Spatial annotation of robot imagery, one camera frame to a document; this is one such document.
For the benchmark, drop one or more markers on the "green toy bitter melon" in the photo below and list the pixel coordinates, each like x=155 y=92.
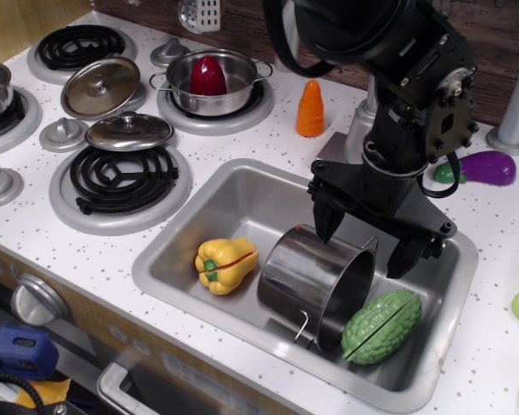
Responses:
x=378 y=329

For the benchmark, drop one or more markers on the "silver oven dial knob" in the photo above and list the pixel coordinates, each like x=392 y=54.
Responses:
x=36 y=303

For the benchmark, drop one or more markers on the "steel pot on burner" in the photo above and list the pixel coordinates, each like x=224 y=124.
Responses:
x=241 y=75

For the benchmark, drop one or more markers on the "yellow toy bell pepper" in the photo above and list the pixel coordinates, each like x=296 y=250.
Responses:
x=222 y=264

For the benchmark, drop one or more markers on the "grey stove knob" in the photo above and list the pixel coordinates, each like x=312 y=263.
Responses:
x=11 y=185
x=64 y=135
x=164 y=54

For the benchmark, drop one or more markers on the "purple toy eggplant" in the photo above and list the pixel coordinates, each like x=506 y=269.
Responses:
x=487 y=167

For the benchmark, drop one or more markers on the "grey stove knob centre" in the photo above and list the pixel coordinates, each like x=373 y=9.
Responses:
x=64 y=135

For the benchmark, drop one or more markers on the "grey stove knob back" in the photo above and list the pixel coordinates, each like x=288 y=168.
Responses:
x=164 y=54

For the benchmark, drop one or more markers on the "small steel pot lid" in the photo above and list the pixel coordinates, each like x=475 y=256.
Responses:
x=129 y=131

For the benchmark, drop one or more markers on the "silver oven door handle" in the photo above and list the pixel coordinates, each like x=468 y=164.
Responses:
x=117 y=389

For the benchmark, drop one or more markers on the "blue clamp tool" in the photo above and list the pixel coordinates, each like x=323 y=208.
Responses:
x=27 y=353

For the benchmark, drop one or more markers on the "back left coil burner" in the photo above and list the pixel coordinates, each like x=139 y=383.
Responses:
x=60 y=54

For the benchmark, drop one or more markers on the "hanging metal utensil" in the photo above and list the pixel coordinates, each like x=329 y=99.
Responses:
x=200 y=16

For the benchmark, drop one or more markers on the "large steel pot lid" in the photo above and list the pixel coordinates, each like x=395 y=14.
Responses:
x=100 y=88

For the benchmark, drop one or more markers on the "orange toy carrot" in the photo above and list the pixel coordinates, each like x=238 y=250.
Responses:
x=310 y=120

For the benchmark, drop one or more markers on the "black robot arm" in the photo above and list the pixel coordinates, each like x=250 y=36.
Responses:
x=423 y=70

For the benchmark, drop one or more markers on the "front black coil burner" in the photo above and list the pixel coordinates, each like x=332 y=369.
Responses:
x=112 y=193

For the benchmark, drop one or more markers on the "grey stove knob left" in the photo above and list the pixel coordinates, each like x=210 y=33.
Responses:
x=11 y=185

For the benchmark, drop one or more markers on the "silver toy sink basin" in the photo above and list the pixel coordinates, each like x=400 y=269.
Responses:
x=246 y=198

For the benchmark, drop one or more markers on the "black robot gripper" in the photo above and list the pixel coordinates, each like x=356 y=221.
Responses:
x=387 y=190

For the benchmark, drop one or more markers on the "yellow cloth scrap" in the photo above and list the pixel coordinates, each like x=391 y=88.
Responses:
x=50 y=392

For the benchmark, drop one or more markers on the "silver toy faucet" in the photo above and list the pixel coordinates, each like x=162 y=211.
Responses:
x=348 y=148

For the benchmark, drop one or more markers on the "dark red toy pepper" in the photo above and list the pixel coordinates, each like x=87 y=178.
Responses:
x=207 y=78

